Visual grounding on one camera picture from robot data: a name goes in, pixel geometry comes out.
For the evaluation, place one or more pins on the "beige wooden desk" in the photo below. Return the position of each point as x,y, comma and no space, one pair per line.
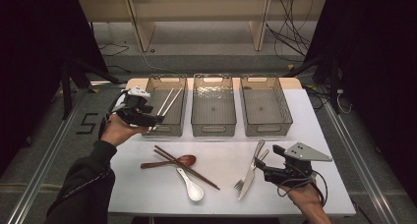
196,11

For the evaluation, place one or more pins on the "smoky transparent plastic bin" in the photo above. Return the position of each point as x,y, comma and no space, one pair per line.
264,107
170,119
213,109

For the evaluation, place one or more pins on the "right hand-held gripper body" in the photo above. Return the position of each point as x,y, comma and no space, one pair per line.
295,175

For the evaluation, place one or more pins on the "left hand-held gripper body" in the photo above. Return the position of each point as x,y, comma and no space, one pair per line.
132,114

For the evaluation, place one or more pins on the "black curtain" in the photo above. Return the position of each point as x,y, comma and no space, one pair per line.
32,53
377,70

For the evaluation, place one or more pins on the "person's right hand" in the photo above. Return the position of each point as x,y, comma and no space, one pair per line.
305,197

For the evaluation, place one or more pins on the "person's left hand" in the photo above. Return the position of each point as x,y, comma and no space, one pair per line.
118,132

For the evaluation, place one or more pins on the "brown wooden spoon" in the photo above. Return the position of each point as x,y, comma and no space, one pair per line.
187,160

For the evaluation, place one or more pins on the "white ceramic spoon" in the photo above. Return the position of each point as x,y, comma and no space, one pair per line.
195,193

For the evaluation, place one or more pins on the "black metal stand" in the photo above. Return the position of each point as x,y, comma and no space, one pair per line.
67,93
333,83

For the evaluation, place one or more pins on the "brown wooden chopstick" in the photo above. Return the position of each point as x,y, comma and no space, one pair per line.
170,160
200,176

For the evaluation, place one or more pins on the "aluminium floor rail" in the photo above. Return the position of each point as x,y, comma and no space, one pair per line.
49,165
357,152

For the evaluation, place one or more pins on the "metal fork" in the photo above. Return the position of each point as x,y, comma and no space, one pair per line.
238,184

